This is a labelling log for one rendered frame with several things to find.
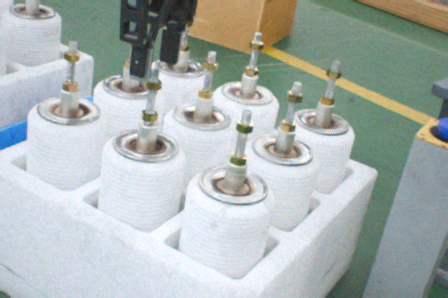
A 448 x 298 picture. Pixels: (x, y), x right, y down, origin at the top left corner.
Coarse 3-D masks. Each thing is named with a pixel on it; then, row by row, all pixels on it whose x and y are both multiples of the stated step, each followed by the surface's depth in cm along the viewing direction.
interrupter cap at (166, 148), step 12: (120, 132) 77; (132, 132) 78; (120, 144) 75; (132, 144) 76; (156, 144) 77; (168, 144) 77; (132, 156) 73; (144, 156) 73; (156, 156) 74; (168, 156) 74
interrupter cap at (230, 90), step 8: (224, 88) 94; (232, 88) 95; (240, 88) 96; (256, 88) 96; (264, 88) 97; (232, 96) 92; (240, 96) 94; (256, 96) 95; (264, 96) 94; (272, 96) 94; (248, 104) 91; (256, 104) 91; (264, 104) 92
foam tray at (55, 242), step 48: (0, 192) 80; (48, 192) 77; (96, 192) 80; (336, 192) 88; (0, 240) 83; (48, 240) 78; (96, 240) 74; (144, 240) 72; (288, 240) 76; (336, 240) 89; (0, 288) 87; (48, 288) 81; (96, 288) 77; (144, 288) 72; (192, 288) 68; (240, 288) 67; (288, 288) 76
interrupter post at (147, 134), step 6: (138, 126) 74; (144, 126) 74; (150, 126) 74; (156, 126) 74; (138, 132) 75; (144, 132) 74; (150, 132) 74; (156, 132) 75; (138, 138) 75; (144, 138) 74; (150, 138) 74; (156, 138) 75; (138, 144) 75; (144, 144) 75; (150, 144) 75; (144, 150) 75; (150, 150) 75
